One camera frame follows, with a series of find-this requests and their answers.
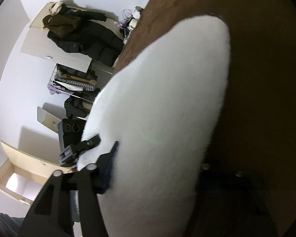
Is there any metal storage rack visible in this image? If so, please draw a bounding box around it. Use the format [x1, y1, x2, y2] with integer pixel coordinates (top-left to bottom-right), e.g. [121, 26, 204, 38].
[47, 62, 114, 103]

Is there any open cardboard box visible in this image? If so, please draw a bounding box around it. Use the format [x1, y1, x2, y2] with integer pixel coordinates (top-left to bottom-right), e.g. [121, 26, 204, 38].
[0, 141, 69, 206]

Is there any silver laptop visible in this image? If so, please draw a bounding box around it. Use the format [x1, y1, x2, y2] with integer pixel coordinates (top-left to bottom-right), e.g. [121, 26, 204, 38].
[37, 106, 61, 133]

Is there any white fleece garment black trim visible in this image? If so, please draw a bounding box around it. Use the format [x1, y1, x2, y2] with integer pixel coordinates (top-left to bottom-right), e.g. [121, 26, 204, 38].
[77, 16, 230, 236]

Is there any brown fuzzy bed blanket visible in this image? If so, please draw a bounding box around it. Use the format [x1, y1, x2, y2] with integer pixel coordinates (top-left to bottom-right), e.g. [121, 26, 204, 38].
[115, 0, 296, 236]

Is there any brown fuzzy hanging jacket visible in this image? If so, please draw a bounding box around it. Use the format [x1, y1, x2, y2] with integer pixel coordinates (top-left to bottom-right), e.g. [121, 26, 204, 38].
[42, 14, 81, 38]

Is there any black hanging puffer coat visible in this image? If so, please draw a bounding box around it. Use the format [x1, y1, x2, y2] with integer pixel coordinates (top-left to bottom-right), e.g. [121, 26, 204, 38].
[47, 2, 124, 67]

